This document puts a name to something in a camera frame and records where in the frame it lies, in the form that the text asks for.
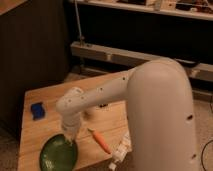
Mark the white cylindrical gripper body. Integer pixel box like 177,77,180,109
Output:
61,114,81,138

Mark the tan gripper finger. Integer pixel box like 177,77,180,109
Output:
66,135,75,144

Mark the green ceramic bowl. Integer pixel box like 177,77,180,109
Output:
39,134,78,171

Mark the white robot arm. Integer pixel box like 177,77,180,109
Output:
56,58,199,171

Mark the orange carrot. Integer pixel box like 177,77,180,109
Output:
89,129,111,154

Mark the small wooden table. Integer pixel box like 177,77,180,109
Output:
18,73,128,171

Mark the blue sponge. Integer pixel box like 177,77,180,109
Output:
30,102,45,120

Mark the white plastic bottle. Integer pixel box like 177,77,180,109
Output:
108,132,131,171

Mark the long grey case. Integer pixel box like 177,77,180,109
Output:
70,41,213,82

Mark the metal pole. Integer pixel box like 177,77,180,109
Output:
74,0,85,74

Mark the cluttered top shelf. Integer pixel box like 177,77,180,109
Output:
69,0,213,21

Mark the black case handle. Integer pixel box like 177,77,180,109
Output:
175,59,200,68

